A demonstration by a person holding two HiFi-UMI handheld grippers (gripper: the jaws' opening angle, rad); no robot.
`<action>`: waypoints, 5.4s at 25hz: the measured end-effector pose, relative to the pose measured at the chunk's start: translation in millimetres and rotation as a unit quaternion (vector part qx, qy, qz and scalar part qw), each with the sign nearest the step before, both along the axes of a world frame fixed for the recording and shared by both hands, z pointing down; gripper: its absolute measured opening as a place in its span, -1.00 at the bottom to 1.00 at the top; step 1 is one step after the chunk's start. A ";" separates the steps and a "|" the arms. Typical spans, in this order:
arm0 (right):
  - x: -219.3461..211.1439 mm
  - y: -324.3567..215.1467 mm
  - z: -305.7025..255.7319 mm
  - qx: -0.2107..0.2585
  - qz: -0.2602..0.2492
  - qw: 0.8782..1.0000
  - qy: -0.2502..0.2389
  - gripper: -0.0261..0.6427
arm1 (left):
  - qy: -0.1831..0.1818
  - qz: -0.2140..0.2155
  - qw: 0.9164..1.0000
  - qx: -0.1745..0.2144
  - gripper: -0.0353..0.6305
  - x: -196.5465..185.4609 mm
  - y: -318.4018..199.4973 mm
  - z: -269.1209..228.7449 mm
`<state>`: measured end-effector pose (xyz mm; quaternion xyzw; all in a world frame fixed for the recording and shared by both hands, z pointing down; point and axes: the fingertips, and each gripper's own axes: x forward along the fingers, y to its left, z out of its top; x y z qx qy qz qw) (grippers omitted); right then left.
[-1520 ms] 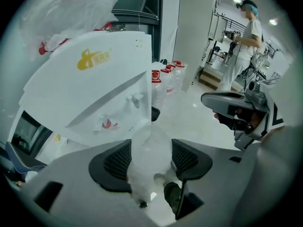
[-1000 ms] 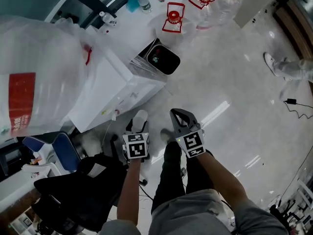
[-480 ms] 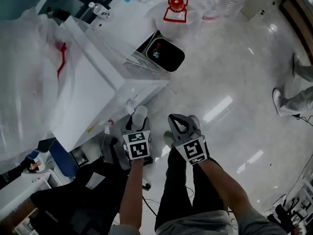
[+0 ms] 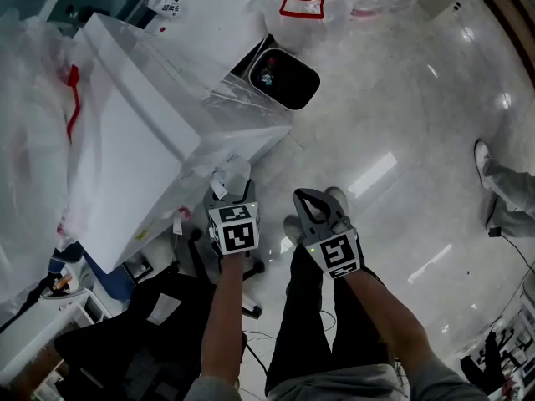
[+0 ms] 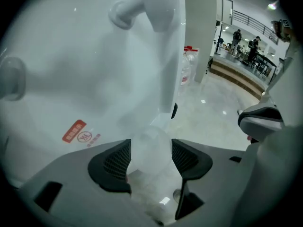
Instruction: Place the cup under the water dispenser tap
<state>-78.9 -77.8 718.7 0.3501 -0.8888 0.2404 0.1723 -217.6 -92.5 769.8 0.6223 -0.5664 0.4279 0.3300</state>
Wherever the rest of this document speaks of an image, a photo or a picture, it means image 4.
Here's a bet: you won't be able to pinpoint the person's black trousers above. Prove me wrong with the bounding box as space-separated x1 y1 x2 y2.
265 244 395 396

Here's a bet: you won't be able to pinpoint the white water dispenser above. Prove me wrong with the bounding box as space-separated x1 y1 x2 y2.
69 13 293 275

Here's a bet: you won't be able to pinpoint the large clear dispenser water bottle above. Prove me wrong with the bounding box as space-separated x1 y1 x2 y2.
0 8 110 308

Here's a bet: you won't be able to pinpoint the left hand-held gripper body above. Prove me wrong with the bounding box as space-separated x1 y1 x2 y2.
203 198 260 257

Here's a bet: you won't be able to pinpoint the blue office chair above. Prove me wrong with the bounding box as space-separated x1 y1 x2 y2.
49 242 135 305

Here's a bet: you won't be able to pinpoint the black equipment base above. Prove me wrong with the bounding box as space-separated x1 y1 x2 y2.
459 330 510 396

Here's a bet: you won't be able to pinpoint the brown wooden counter base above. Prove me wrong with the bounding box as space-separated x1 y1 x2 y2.
484 0 535 67

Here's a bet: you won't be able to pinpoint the black office chair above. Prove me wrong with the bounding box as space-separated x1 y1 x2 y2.
53 227 267 401

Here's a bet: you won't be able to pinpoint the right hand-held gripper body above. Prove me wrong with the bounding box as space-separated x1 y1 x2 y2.
301 217 363 280

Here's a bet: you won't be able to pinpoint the person's right forearm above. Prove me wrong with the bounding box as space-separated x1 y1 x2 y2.
342 267 432 380

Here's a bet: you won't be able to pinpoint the person's left white shoe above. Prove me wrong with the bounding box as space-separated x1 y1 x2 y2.
283 214 307 248

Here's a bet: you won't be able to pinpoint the black power cable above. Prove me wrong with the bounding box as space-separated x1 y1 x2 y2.
487 225 535 276

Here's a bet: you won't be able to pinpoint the person's grey shirt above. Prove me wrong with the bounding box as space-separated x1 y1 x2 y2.
183 353 490 401

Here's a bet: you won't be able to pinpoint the grey trash bin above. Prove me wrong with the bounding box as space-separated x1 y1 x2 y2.
232 33 322 112

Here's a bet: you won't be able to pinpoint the person's left forearm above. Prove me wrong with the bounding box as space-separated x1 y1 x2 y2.
200 251 247 388

